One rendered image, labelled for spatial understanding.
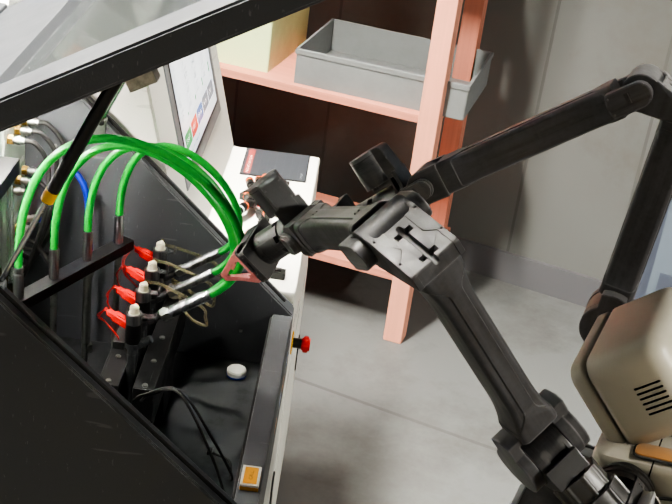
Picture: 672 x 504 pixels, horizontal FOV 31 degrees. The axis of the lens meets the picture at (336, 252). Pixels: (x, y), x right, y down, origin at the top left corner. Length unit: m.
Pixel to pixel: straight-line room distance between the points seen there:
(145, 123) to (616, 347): 1.04
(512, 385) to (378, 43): 2.81
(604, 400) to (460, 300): 0.35
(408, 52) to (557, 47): 0.53
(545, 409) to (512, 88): 2.94
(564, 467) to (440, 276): 0.35
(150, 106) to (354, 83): 1.68
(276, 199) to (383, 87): 2.04
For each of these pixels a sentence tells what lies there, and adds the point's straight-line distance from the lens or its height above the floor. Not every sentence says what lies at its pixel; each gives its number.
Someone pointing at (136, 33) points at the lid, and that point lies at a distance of 1.58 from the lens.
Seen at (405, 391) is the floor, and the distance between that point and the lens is 3.99.
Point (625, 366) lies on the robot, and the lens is 1.71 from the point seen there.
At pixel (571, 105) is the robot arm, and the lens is 1.93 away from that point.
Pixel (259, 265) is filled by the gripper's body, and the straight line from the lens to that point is 1.97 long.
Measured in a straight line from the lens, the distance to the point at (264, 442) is 2.09.
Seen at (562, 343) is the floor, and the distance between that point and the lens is 4.43.
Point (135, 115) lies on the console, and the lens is 2.35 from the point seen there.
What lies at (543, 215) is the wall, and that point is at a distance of 4.61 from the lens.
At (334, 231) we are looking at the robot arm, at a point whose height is 1.46.
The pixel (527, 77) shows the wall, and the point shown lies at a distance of 4.46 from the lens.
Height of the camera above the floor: 2.20
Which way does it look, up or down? 28 degrees down
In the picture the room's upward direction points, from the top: 8 degrees clockwise
